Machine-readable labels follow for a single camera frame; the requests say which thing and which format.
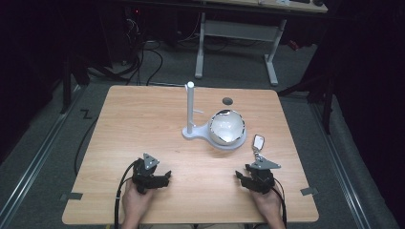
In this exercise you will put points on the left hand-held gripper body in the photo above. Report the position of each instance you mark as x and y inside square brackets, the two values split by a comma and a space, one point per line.
[147, 178]

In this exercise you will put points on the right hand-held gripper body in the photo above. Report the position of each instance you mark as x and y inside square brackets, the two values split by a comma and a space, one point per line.
[262, 179]

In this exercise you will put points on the person's right hand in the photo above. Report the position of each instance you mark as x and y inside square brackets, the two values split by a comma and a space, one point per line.
[270, 205]

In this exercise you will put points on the person's left hand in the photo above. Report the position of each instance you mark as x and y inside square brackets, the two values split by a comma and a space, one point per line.
[135, 203]

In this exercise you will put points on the grey tape piece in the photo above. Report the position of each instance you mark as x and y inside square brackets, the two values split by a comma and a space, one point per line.
[72, 196]
[309, 191]

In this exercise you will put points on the white shiny bowl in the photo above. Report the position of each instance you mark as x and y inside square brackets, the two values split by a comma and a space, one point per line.
[226, 128]

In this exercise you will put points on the black metal stand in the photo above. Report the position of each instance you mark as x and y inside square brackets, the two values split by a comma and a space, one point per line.
[66, 82]
[328, 105]

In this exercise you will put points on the wooden desk with white legs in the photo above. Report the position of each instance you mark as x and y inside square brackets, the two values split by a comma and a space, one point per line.
[242, 31]

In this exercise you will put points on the white stand with post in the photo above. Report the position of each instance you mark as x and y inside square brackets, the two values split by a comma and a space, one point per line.
[190, 105]

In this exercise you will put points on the metal floor rail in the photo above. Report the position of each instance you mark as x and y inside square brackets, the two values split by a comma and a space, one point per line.
[340, 165]
[41, 149]

